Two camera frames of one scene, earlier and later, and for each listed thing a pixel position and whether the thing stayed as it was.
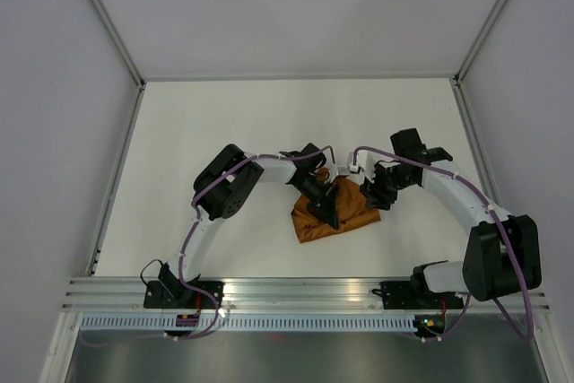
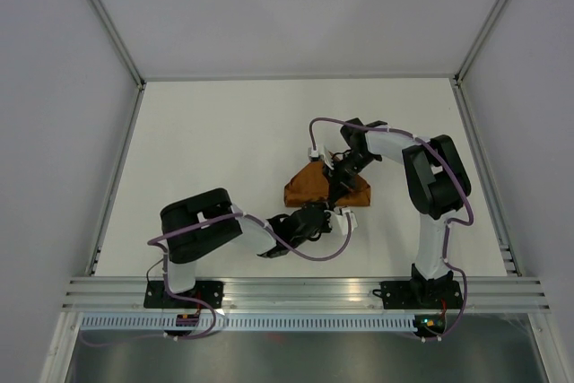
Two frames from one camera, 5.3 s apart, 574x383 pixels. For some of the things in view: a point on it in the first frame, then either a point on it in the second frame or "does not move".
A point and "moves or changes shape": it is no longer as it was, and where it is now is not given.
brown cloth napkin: x=352 y=211 moves or changes shape
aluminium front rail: x=119 y=293 does not move
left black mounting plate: x=178 y=294 does not move
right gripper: x=371 y=188 → x=338 y=185
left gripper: x=324 y=206 → x=327 y=226
